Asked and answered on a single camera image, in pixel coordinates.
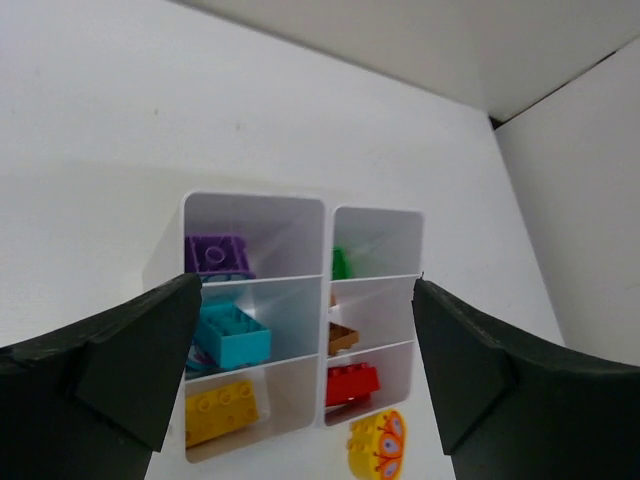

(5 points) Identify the teal and yellow brick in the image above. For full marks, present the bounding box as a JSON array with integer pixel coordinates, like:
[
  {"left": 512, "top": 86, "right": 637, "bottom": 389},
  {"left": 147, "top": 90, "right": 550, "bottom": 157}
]
[{"left": 194, "top": 303, "right": 271, "bottom": 370}]

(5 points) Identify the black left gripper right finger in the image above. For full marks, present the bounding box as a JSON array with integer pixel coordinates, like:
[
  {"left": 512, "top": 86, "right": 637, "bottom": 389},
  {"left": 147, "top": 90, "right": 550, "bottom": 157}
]
[{"left": 412, "top": 279, "right": 639, "bottom": 479}]

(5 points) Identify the green brick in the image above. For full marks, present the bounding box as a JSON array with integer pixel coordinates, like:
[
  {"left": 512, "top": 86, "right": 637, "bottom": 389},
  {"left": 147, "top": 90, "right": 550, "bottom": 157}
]
[{"left": 331, "top": 246, "right": 354, "bottom": 281}]

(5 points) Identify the teal frog block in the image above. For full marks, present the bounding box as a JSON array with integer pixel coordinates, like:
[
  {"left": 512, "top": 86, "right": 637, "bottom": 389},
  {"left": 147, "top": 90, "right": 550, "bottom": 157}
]
[{"left": 186, "top": 340, "right": 218, "bottom": 372}]

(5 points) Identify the white left divided container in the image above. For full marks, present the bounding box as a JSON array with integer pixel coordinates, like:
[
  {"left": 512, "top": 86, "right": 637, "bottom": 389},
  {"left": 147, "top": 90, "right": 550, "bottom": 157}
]
[{"left": 143, "top": 191, "right": 327, "bottom": 465}]

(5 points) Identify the white right divided container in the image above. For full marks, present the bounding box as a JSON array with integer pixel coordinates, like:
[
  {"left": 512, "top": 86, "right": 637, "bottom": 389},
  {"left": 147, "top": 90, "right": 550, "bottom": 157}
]
[{"left": 323, "top": 206, "right": 424, "bottom": 427}]

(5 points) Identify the white divided container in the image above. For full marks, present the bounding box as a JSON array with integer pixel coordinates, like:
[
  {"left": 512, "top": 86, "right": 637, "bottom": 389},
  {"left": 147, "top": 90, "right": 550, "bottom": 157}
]
[
  {"left": 323, "top": 206, "right": 424, "bottom": 427},
  {"left": 143, "top": 191, "right": 327, "bottom": 465}
]

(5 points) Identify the yellow rectangular brick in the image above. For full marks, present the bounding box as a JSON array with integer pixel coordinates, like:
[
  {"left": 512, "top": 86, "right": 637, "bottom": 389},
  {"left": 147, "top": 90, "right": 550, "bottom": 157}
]
[{"left": 185, "top": 380, "right": 260, "bottom": 448}]

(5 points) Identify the red rectangular brick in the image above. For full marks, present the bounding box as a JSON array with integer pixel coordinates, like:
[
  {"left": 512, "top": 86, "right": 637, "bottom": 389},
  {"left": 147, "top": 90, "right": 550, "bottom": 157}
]
[{"left": 325, "top": 362, "right": 381, "bottom": 408}]

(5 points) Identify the purple rectangular brick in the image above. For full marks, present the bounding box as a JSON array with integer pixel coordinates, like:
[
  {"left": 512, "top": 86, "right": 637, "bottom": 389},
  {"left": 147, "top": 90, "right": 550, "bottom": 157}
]
[{"left": 184, "top": 234, "right": 255, "bottom": 282}]

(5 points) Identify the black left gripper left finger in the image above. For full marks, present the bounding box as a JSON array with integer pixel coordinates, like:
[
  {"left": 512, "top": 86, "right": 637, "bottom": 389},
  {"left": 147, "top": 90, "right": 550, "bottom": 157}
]
[{"left": 1, "top": 274, "right": 202, "bottom": 479}]

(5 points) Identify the orange butterfly block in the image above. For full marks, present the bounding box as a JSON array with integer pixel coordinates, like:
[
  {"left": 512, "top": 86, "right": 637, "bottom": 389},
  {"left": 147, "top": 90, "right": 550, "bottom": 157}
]
[{"left": 347, "top": 409, "right": 408, "bottom": 480}]

